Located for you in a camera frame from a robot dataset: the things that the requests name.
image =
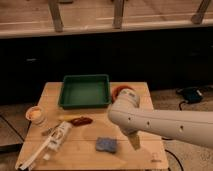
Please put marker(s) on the orange bowl with beans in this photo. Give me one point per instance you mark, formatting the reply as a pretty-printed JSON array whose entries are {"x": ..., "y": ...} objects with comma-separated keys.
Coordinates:
[{"x": 117, "y": 90}]

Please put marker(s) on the green plastic tray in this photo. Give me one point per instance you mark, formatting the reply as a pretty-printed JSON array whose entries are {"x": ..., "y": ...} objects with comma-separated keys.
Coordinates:
[{"x": 85, "y": 91}]

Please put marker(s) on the red brown sausage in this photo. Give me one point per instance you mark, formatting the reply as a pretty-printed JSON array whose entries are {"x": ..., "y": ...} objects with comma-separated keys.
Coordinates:
[{"x": 81, "y": 121}]

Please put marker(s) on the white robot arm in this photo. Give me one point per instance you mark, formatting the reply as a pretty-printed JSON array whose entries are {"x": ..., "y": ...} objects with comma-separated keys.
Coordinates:
[{"x": 194, "y": 127}]

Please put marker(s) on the blue black device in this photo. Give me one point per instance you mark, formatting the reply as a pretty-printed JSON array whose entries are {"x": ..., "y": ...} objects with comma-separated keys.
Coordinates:
[{"x": 190, "y": 94}]

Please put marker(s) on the white plastic bottle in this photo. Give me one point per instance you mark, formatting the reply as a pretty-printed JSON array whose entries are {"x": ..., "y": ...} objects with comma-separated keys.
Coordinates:
[{"x": 59, "y": 135}]

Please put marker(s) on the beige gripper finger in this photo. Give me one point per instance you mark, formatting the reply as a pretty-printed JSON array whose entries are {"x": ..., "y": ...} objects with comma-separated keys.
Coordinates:
[{"x": 134, "y": 140}]

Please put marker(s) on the blue sponge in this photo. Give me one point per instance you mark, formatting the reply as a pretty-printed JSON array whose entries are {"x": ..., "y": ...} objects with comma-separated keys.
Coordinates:
[{"x": 106, "y": 144}]

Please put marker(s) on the white long tool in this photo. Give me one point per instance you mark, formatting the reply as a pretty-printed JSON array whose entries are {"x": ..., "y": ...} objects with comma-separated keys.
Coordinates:
[{"x": 26, "y": 164}]

